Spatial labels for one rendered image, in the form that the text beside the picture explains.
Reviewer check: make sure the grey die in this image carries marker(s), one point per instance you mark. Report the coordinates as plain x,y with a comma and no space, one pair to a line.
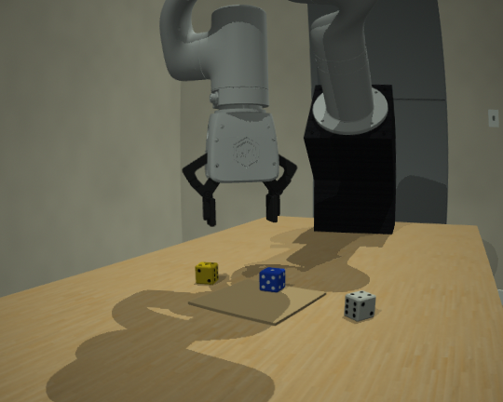
359,305

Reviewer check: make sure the blue die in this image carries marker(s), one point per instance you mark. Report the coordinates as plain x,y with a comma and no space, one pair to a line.
272,279

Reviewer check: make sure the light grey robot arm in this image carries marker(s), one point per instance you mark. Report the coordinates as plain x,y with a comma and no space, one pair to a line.
233,55

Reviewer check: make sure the yellow die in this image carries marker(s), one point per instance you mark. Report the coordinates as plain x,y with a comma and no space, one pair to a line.
207,273

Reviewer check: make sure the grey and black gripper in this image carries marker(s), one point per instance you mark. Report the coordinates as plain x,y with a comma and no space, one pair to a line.
241,146

